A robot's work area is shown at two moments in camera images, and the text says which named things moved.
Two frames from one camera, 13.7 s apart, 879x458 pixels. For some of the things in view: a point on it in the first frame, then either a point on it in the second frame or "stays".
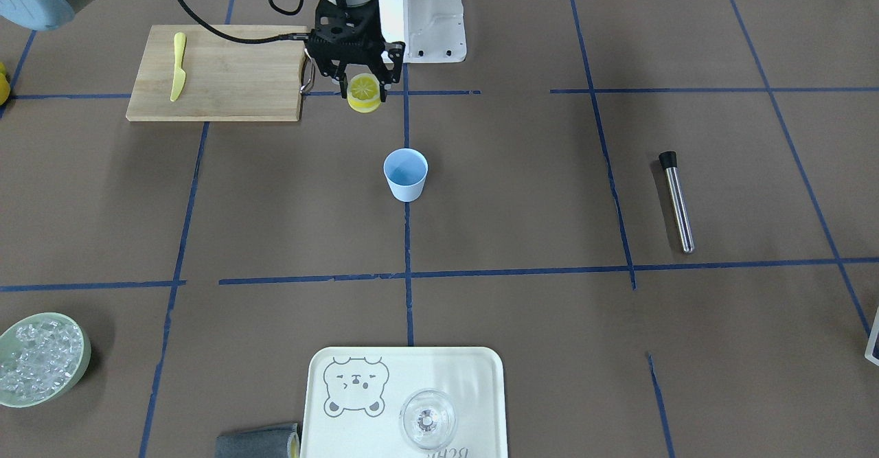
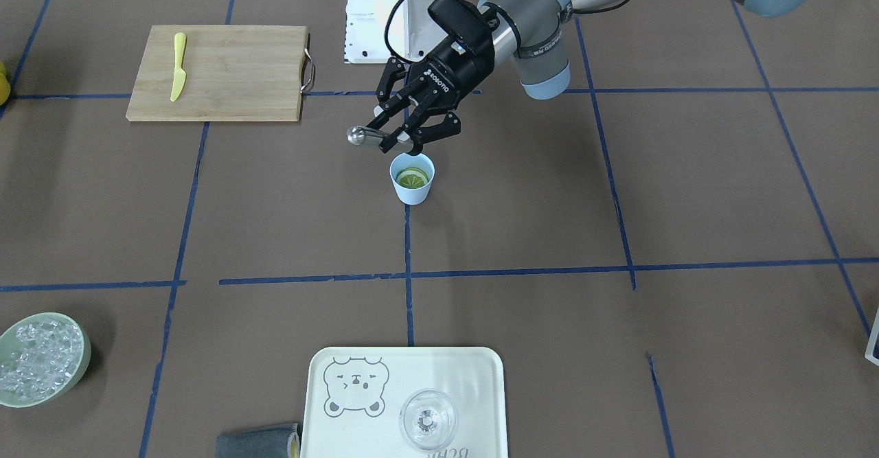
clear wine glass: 428,418 stays
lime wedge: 364,93 to 412,178
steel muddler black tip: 669,162 to 369,137
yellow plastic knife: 180,73 stays
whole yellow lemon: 5,85 stays
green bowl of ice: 43,358 stays
